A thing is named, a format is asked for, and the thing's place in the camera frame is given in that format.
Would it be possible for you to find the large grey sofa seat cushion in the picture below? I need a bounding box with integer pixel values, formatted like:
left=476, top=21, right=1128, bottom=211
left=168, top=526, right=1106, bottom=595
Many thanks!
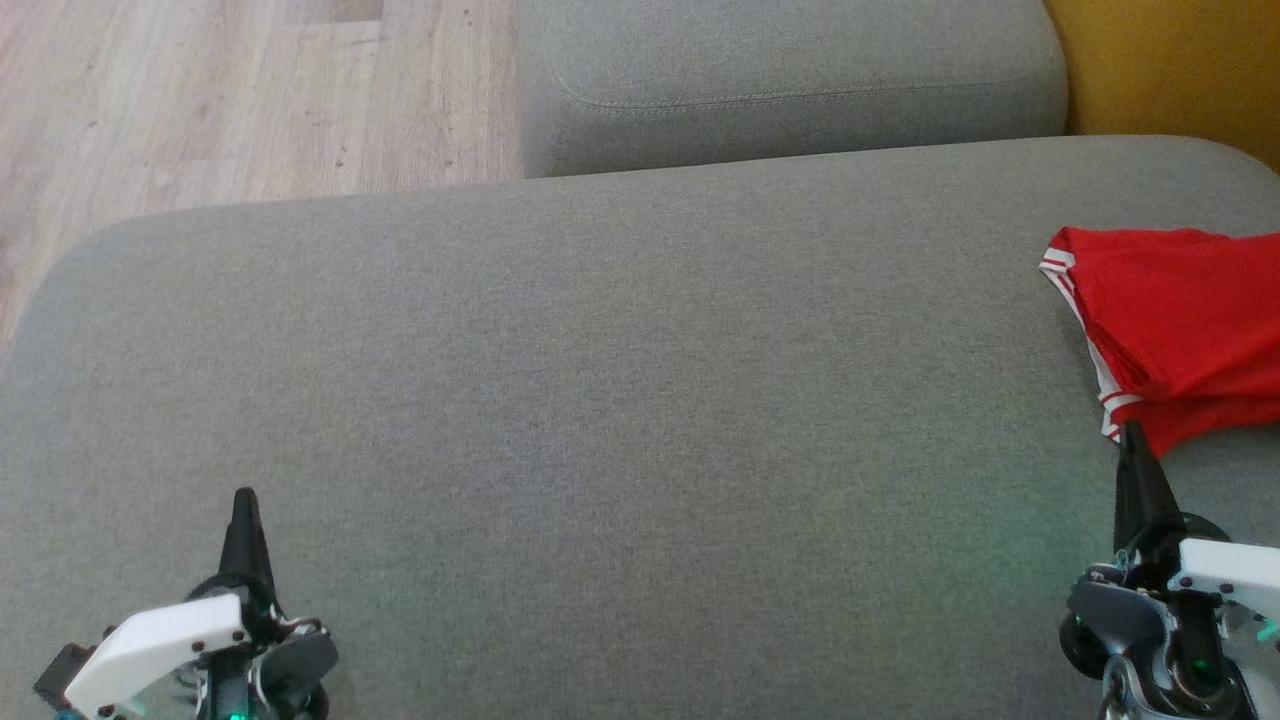
left=0, top=135, right=1280, bottom=720

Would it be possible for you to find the yellow fabric backrest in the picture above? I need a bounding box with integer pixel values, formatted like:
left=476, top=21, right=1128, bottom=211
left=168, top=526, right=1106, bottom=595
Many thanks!
left=1043, top=0, right=1280, bottom=171

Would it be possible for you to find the red white basketball jersey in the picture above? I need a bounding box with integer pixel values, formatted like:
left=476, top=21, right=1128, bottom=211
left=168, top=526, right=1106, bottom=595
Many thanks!
left=1039, top=226, right=1280, bottom=460

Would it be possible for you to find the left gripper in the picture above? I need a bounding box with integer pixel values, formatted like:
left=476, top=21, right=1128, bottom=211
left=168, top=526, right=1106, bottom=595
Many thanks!
left=185, top=488, right=340, bottom=720

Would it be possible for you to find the small grey sofa cushion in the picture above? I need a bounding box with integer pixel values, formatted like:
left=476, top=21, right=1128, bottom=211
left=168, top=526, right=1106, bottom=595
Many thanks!
left=518, top=0, right=1070, bottom=179

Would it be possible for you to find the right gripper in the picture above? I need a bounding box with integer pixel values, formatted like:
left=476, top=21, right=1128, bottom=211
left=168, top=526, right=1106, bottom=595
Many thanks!
left=1060, top=422, right=1262, bottom=720

